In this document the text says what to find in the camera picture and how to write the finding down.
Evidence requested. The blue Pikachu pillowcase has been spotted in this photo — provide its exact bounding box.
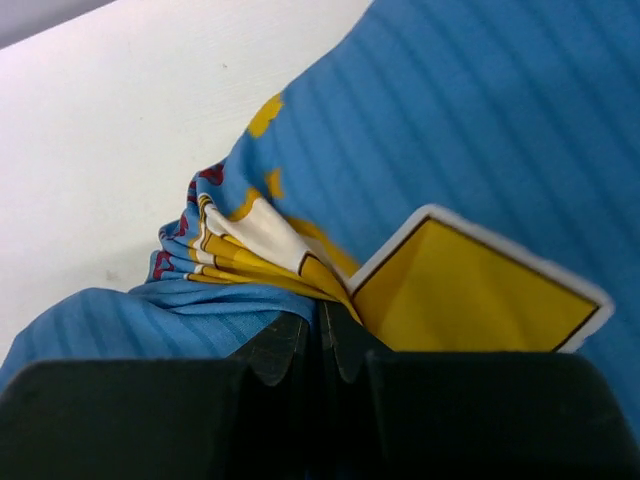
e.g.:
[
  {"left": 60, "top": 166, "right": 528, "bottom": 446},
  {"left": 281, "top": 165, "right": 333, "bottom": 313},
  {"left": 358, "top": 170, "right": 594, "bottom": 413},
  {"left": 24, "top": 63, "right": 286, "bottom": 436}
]
[{"left": 1, "top": 1, "right": 639, "bottom": 421}]

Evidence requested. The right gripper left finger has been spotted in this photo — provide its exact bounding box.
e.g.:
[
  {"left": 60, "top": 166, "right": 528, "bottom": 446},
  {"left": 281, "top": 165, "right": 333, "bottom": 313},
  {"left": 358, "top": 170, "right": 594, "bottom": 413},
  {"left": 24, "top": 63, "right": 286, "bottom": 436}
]
[{"left": 1, "top": 314, "right": 309, "bottom": 479}]

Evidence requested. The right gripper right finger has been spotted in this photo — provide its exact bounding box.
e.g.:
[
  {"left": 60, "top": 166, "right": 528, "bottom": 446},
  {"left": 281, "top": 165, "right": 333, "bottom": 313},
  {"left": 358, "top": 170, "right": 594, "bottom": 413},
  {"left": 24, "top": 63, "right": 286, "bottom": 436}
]
[{"left": 319, "top": 303, "right": 639, "bottom": 479}]

